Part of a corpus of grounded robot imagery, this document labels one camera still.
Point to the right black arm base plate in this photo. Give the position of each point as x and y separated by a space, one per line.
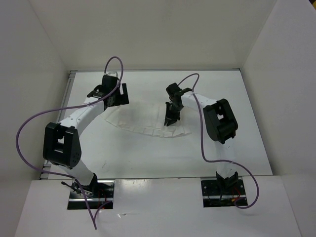
213 196

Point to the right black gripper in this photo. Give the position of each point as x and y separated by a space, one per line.
173 118

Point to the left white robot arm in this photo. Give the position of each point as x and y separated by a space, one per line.
61 140

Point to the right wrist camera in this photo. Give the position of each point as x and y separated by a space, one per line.
173 90

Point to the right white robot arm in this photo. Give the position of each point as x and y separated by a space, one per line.
219 121

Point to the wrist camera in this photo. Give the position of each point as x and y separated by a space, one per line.
173 90
109 82

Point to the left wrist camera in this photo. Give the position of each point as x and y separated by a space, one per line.
109 82

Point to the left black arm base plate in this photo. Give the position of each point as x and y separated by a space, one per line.
102 198

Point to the white pleated skirt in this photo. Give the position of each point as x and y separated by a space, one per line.
146 119

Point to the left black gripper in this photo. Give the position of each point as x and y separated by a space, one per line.
122 98

